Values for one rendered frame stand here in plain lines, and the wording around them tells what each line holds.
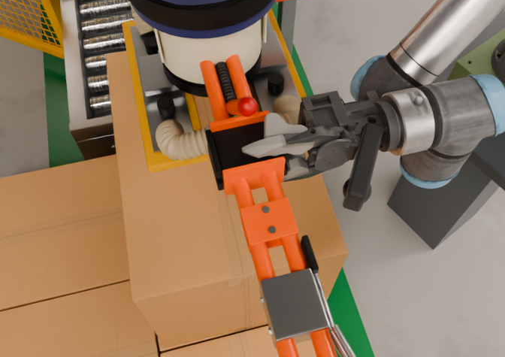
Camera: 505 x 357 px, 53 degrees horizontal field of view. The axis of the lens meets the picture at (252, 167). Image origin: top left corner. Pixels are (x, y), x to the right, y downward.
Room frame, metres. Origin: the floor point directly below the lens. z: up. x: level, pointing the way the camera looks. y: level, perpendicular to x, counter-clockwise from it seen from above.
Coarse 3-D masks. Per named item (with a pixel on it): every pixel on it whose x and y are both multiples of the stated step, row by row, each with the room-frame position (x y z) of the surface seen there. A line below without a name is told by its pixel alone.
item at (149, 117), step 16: (128, 32) 0.71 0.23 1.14; (128, 48) 0.67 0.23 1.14; (144, 48) 0.66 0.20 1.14; (144, 96) 0.55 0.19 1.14; (160, 96) 0.55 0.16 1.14; (176, 96) 0.55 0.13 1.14; (192, 96) 0.55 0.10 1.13; (144, 112) 0.52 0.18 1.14; (160, 112) 0.51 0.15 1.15; (176, 112) 0.51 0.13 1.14; (192, 112) 0.52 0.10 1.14; (144, 128) 0.49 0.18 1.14; (192, 128) 0.48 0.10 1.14; (144, 144) 0.45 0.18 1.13; (160, 160) 0.42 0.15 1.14; (176, 160) 0.42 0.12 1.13; (192, 160) 0.43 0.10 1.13
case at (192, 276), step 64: (128, 64) 0.80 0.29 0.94; (128, 128) 0.62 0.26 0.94; (128, 192) 0.47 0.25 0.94; (192, 192) 0.47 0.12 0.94; (256, 192) 0.47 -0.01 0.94; (320, 192) 0.47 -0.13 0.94; (128, 256) 0.33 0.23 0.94; (192, 256) 0.33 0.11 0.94; (320, 256) 0.33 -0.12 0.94; (192, 320) 0.27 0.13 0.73; (256, 320) 0.30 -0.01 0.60
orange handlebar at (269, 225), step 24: (240, 72) 0.50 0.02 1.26; (216, 96) 0.46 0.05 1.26; (240, 96) 0.46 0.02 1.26; (216, 120) 0.42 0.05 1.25; (240, 192) 0.30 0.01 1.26; (240, 216) 0.27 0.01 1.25; (264, 216) 0.26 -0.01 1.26; (288, 216) 0.26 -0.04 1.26; (264, 240) 0.23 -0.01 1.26; (288, 240) 0.24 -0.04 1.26; (264, 264) 0.21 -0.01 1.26; (288, 264) 0.21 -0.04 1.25; (312, 336) 0.12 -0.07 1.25
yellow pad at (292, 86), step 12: (276, 24) 0.73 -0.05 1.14; (288, 60) 0.63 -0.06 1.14; (264, 72) 0.60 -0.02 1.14; (276, 72) 0.60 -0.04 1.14; (288, 72) 0.60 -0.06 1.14; (252, 84) 0.58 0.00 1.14; (264, 84) 0.57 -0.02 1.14; (276, 84) 0.55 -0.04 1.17; (288, 84) 0.57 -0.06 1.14; (300, 84) 0.58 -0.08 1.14; (252, 96) 0.55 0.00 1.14; (264, 96) 0.55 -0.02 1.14; (276, 96) 0.55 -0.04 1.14; (300, 96) 0.55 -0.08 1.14; (264, 108) 0.52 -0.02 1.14
